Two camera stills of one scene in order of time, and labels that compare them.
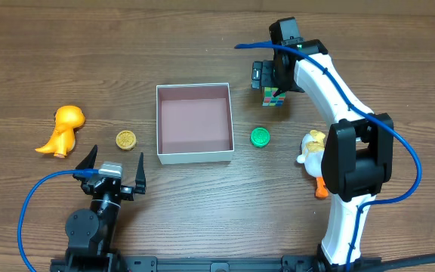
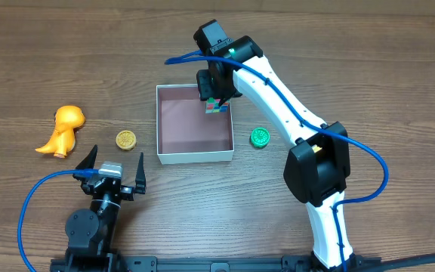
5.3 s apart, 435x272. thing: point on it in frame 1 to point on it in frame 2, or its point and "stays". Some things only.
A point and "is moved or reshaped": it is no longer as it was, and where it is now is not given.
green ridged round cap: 260,137 stays
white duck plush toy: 313,146 is moved or reshaped
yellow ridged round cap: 126,140 stays
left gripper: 113,189 stays
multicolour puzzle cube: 269,100 to 213,106
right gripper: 274,81 to 222,100
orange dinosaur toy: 67,119 stays
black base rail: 109,261 stays
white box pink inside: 194,123 stays
